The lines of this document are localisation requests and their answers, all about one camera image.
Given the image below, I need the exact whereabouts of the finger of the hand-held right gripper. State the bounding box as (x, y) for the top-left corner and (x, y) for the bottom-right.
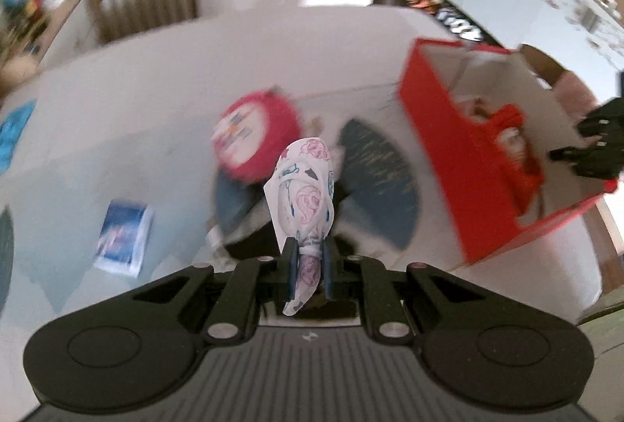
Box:
(548, 139), (624, 179)
(578, 98), (624, 145)

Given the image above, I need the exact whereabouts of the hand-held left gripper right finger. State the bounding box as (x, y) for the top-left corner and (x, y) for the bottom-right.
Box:
(324, 239), (527, 346)

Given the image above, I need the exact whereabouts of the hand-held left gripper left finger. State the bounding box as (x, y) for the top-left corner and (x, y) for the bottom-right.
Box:
(97, 239), (299, 346)

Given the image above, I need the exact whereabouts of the printed face mask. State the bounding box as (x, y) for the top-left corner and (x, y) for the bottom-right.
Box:
(263, 137), (337, 318)

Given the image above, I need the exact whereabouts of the cloth doll with red dress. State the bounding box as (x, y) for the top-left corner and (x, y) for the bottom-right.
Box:
(453, 95), (544, 213)

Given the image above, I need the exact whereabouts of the red cardboard box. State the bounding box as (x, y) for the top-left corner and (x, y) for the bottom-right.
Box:
(397, 38), (620, 266)

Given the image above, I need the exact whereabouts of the pink plush toy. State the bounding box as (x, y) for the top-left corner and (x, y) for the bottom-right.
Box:
(209, 88), (300, 184)

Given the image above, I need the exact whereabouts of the blue white small box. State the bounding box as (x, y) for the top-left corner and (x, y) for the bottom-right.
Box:
(94, 199), (154, 277)

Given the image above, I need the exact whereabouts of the black white patterned footwear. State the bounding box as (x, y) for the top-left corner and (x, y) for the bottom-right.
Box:
(436, 7), (483, 43)

